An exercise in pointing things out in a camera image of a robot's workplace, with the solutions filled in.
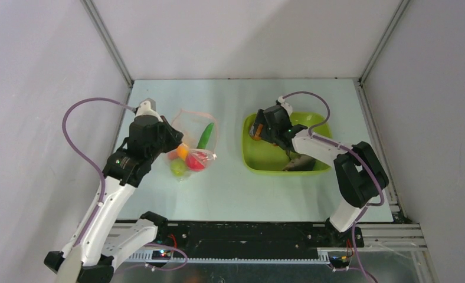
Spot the red chili pepper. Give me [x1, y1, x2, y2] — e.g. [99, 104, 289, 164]
[166, 150, 179, 160]

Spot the green plastic bin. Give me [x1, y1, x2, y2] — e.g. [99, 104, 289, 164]
[241, 112, 332, 176]

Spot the yellow orange mango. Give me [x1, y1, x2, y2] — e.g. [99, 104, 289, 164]
[175, 143, 189, 161]

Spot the green pear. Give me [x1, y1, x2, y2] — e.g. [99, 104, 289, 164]
[170, 159, 188, 177]

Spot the clear zip top bag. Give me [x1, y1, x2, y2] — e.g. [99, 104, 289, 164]
[166, 109, 219, 182]

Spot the green cucumber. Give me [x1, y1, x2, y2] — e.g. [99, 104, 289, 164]
[197, 123, 215, 149]

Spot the red apple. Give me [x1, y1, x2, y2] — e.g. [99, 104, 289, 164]
[185, 152, 208, 172]

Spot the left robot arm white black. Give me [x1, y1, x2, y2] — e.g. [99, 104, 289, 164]
[44, 115, 183, 282]

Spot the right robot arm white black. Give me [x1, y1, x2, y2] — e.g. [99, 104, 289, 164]
[250, 104, 389, 246]

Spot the brown kiwi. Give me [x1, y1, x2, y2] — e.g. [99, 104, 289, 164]
[249, 124, 263, 141]

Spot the grey toy fish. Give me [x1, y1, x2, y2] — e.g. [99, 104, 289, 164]
[282, 154, 316, 172]

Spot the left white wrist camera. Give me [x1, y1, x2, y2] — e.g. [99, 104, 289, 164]
[135, 98, 163, 122]

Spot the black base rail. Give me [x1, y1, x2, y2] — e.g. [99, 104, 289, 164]
[154, 221, 364, 260]

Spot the left aluminium corner post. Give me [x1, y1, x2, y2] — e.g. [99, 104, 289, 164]
[80, 0, 134, 88]

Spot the aluminium corner post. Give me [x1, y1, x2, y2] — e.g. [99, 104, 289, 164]
[358, 0, 412, 86]
[80, 0, 134, 88]

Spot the right aluminium corner post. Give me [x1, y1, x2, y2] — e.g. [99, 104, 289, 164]
[358, 0, 412, 86]

